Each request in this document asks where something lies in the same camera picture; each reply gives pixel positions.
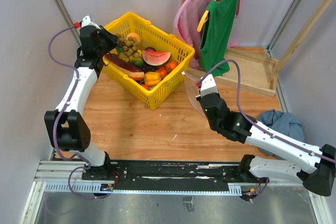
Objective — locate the wooden clothes rack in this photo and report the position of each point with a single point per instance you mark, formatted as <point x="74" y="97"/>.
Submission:
<point x="259" y="74"/>

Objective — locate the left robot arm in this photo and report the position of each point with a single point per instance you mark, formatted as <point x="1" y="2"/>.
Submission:
<point x="68" y="132"/>

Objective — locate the clear zip top bag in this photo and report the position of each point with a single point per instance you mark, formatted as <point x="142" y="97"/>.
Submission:
<point x="193" y="92"/>

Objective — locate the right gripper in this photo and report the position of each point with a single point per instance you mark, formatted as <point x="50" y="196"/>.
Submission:
<point x="198" y="98"/>

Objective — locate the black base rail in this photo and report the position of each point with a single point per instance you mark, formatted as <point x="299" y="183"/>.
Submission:
<point x="170" y="177"/>

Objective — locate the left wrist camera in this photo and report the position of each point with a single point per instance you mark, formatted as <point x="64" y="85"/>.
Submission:
<point x="86" y="21"/>

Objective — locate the watermelon slice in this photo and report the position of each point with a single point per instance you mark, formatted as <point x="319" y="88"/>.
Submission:
<point x="155" y="58"/>

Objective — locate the dark grape bunch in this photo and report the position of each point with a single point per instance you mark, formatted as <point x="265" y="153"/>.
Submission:
<point x="149" y="68"/>

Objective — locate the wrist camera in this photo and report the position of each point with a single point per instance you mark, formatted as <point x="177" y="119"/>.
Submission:
<point x="208" y="86"/>
<point x="86" y="21"/>

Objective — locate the pink shirt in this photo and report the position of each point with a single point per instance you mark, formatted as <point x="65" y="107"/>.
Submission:
<point x="189" y="23"/>

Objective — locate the yellow plastic basket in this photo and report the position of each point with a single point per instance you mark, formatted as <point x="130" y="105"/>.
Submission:
<point x="152" y="38"/>

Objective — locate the yellow bell pepper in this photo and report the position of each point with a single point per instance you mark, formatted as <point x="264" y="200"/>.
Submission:
<point x="152" y="78"/>

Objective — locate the longan fruit bunch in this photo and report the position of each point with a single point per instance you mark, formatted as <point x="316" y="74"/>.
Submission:
<point x="128" y="48"/>

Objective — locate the papaya slice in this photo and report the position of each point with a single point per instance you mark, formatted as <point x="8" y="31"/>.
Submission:
<point x="127" y="68"/>

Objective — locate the peach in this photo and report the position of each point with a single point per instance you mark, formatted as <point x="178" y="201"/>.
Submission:
<point x="134" y="36"/>

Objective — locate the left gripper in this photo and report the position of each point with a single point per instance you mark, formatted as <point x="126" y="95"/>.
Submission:
<point x="112" y="38"/>

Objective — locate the blue cloth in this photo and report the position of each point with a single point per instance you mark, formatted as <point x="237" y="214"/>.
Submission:
<point x="283" y="122"/>

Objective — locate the green shirt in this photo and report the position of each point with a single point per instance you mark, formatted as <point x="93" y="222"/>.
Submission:
<point x="216" y="32"/>

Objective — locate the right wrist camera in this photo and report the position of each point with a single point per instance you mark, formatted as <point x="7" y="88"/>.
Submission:
<point x="208" y="86"/>

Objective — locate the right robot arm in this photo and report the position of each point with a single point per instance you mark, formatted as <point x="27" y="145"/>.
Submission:
<point x="311" y="165"/>

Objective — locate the orange tomato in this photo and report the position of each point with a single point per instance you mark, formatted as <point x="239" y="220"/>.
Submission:
<point x="170" y="66"/>

